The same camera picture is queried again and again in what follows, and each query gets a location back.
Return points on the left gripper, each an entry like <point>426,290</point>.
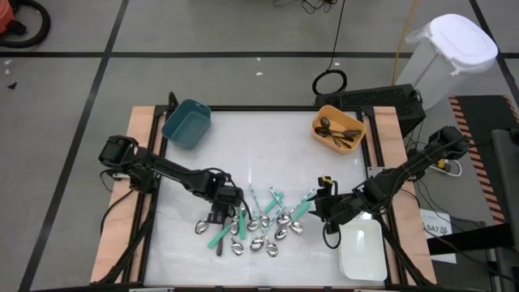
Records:
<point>223,194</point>

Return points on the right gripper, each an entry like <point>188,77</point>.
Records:
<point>342,207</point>

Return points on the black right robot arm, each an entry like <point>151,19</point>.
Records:
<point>405,170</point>

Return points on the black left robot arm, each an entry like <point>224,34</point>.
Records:
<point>162,166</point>

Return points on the yellow black clip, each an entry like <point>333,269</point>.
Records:
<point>325,180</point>

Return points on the orange plastic bin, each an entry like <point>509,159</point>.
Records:
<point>324,142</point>

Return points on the white plastic bin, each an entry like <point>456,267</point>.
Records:
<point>363,251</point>

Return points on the wooden table side board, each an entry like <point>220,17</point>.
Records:
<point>121,227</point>
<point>389,134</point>

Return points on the teal plastic bin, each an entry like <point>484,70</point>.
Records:
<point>186,125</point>

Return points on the black computer case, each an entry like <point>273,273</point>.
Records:
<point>377,103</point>

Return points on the white paper sign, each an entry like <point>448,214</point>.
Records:
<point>436,227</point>

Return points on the yellow plug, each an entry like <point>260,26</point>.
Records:
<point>441,164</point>

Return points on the black metal beam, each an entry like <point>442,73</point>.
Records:
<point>470,242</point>

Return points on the black hazard-striped mat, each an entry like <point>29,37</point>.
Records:
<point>482,121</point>

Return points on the gray metal stand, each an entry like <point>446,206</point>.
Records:
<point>507,182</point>

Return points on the white trash can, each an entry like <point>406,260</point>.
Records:
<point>454,44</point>

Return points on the orange vacuum cleaner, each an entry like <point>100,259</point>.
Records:
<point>5,16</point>

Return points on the gray metal bracket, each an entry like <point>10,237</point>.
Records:
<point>375,172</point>

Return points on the black table frame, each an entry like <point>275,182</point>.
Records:
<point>284,108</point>

